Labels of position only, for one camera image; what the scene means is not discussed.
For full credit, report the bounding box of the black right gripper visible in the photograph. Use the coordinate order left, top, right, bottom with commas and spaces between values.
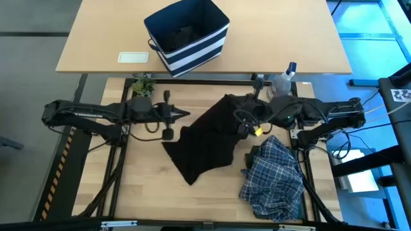
232, 76, 277, 136

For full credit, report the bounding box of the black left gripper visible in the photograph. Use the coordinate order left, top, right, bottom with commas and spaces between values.
153, 90, 191, 141

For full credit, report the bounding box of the black knit garment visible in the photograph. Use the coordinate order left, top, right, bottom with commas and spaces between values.
161, 92, 254, 186

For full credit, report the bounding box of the dark green button shirt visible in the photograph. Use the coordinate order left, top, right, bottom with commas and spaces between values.
244, 144, 306, 222

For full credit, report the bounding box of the navy white striped fabric bin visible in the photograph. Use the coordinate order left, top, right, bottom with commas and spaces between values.
143, 0, 231, 79

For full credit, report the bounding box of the blue plaid shirt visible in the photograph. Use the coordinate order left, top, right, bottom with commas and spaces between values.
239, 134, 305, 223

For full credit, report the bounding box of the clear spray bottle blue nozzle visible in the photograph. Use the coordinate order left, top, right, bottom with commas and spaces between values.
268, 61, 298, 99

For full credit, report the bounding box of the small green succulent plant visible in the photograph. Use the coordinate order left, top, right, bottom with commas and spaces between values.
131, 73, 157, 98

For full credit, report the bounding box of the white rectangular tray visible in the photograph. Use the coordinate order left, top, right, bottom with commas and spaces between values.
117, 51, 150, 64

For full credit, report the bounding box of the light wooden desk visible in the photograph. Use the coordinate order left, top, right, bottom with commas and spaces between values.
55, 0, 353, 76

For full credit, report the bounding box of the black folded cloth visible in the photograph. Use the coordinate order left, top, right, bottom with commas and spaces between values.
164, 25, 202, 53

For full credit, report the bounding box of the black yellow striped base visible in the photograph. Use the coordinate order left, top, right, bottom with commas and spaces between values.
33, 127, 94, 223

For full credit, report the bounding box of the white box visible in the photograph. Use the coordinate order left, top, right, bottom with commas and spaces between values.
332, 149, 380, 193

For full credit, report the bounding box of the white marker card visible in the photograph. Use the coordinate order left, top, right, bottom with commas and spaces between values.
390, 89, 411, 103

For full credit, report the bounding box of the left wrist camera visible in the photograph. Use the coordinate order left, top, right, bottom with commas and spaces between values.
128, 97, 154, 123

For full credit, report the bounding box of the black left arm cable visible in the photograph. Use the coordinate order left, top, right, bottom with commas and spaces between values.
130, 121, 163, 142

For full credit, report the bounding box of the black aluminium table frame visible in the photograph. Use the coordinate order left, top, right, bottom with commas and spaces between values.
75, 78, 343, 227

